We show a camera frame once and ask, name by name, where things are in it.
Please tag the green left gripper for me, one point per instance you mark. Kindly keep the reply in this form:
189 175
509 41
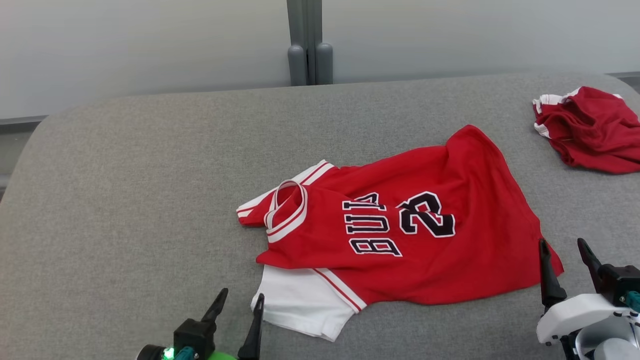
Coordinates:
222 356

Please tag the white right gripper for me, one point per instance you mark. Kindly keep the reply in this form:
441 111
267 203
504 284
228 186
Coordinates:
575 315

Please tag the red Bulls 23 jersey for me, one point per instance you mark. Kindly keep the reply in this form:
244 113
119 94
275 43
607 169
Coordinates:
450 175

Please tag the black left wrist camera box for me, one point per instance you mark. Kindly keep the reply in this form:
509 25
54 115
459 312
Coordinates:
195 335

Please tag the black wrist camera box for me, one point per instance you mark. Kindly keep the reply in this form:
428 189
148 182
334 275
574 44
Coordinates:
195 335
622 280

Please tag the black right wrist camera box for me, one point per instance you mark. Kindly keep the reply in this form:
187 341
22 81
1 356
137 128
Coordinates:
622 280

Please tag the grey double partition post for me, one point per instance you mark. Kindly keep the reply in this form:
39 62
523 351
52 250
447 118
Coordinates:
310 45

